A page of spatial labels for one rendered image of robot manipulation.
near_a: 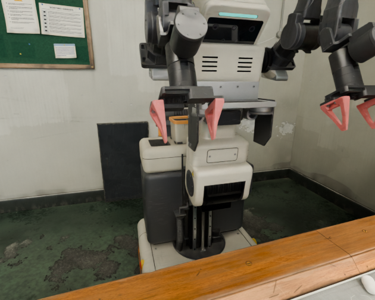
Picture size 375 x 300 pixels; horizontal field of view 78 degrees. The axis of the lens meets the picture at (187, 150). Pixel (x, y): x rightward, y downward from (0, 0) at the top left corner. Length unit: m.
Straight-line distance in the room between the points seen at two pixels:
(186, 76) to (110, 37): 1.74
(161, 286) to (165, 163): 0.69
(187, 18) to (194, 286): 0.46
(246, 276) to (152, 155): 0.71
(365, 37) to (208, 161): 0.54
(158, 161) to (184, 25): 0.73
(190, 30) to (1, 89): 2.02
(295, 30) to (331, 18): 0.11
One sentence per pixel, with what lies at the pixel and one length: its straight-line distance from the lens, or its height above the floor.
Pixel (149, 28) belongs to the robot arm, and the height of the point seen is 1.23.
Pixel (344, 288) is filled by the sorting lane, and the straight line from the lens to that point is 0.57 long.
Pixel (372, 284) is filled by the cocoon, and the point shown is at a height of 0.76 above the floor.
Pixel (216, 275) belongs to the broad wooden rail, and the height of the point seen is 0.76.
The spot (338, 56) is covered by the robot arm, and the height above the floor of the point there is 1.16.
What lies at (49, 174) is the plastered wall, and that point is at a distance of 2.39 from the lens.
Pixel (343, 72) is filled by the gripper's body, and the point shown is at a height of 1.12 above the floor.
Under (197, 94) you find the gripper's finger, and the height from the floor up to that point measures 1.08.
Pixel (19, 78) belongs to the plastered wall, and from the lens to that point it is 2.28.
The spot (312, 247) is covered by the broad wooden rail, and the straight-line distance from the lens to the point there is 0.59.
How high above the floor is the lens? 1.10
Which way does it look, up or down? 17 degrees down
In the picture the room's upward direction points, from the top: straight up
